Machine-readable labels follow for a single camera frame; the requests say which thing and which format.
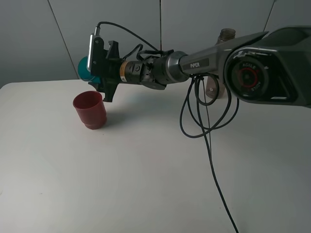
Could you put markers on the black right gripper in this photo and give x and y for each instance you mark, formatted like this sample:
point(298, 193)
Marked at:
point(108, 72)

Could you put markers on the teal transparent plastic cup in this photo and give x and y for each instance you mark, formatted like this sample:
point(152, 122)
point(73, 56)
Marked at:
point(84, 74)

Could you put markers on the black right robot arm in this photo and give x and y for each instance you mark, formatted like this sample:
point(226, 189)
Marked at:
point(265, 68)

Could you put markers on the red plastic cup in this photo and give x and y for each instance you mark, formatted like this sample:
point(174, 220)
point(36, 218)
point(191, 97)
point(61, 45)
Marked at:
point(90, 108)

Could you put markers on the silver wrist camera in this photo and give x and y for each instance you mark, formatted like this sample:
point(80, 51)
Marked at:
point(95, 53)

